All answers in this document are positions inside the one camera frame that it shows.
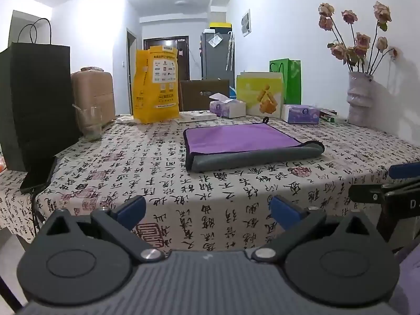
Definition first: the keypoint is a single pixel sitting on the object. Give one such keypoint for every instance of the person's purple clothing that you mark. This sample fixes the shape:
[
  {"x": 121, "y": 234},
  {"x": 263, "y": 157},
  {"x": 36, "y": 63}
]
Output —
[{"x": 408, "y": 279}]

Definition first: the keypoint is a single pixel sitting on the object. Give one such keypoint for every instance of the white crumpled cloth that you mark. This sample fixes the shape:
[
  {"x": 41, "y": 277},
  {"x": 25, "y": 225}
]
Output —
[{"x": 125, "y": 119}]

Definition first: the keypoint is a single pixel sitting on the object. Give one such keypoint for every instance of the white ceramic vase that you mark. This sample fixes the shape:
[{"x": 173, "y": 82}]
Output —
[{"x": 359, "y": 100}]

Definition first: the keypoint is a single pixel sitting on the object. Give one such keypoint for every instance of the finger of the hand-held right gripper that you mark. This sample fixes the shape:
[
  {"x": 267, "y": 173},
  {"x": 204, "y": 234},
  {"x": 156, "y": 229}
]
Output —
[
  {"x": 367, "y": 193},
  {"x": 404, "y": 170}
]

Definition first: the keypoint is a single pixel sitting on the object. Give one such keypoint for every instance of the dark brown box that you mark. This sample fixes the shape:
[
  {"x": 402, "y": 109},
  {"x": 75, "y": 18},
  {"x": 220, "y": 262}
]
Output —
[{"x": 200, "y": 94}]

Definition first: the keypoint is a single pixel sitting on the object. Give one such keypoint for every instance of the clear glass cup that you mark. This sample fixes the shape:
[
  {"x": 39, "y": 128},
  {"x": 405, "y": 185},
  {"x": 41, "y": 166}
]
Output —
[{"x": 89, "y": 123}]

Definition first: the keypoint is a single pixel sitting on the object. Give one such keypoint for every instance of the calligraphy printed tablecloth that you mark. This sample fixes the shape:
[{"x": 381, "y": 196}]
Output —
[{"x": 183, "y": 197}]

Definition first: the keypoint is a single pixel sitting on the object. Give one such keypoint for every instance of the black paper bag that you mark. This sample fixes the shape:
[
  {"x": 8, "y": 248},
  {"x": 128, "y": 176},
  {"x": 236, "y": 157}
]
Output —
[{"x": 34, "y": 105}]

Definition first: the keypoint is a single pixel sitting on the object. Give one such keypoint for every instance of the framed wall picture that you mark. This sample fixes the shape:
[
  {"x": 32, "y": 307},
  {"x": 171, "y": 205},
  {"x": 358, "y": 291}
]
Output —
[{"x": 246, "y": 23}]

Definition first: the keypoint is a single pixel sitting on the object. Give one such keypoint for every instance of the dried pink roses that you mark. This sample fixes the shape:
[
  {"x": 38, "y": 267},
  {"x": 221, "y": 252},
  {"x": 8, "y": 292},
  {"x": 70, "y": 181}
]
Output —
[{"x": 357, "y": 44}]

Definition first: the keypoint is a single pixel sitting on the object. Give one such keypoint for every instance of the yellow-green gift box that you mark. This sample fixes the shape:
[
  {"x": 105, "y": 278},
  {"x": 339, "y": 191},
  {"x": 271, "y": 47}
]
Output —
[{"x": 261, "y": 95}]

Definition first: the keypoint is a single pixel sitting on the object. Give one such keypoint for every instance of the dark wooden door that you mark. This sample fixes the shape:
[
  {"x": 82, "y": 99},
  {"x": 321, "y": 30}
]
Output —
[{"x": 165, "y": 51}]

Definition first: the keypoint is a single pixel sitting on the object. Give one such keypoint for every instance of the yellow box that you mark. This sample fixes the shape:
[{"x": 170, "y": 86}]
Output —
[{"x": 220, "y": 28}]

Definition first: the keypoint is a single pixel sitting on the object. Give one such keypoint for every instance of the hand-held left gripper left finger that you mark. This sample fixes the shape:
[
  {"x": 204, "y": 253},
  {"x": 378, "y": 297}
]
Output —
[{"x": 130, "y": 210}]

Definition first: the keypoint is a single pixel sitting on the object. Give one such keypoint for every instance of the green paper bag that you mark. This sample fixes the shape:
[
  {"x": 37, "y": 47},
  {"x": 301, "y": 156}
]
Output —
[{"x": 292, "y": 78}]

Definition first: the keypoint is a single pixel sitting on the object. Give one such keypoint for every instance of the yellow printed bag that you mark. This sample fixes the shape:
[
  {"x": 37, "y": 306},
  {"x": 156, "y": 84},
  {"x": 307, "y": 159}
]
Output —
[{"x": 156, "y": 85}]

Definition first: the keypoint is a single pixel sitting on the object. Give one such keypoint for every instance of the purple and grey towel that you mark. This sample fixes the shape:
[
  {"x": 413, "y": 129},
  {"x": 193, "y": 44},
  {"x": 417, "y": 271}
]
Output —
[{"x": 241, "y": 144}]

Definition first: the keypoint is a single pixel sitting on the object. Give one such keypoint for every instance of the folded umbrella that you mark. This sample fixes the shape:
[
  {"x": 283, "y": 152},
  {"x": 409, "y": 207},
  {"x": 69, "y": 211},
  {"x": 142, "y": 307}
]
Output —
[{"x": 230, "y": 51}]

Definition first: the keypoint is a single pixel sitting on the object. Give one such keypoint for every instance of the white flat box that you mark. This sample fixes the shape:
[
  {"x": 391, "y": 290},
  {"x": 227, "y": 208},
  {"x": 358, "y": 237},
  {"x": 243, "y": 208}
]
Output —
[{"x": 196, "y": 116}]

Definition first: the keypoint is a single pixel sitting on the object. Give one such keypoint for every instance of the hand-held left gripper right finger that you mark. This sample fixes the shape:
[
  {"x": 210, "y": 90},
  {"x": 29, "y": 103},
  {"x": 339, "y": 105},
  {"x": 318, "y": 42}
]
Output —
[{"x": 286, "y": 210}]

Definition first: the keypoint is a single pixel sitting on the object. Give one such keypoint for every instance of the brown cardboard box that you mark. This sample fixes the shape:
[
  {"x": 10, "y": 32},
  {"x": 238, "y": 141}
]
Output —
[{"x": 95, "y": 93}]

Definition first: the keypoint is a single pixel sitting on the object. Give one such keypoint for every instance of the open purple tissue box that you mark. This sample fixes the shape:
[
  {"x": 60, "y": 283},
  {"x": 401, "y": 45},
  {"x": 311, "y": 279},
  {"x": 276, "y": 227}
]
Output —
[{"x": 227, "y": 106}]

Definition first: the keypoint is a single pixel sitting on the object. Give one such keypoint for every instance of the black phone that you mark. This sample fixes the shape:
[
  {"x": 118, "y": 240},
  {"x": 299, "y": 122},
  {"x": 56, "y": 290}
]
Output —
[{"x": 38, "y": 175}]

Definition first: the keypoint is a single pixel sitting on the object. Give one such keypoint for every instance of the grey refrigerator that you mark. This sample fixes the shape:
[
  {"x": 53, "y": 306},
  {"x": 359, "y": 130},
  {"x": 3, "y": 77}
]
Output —
[{"x": 215, "y": 57}]

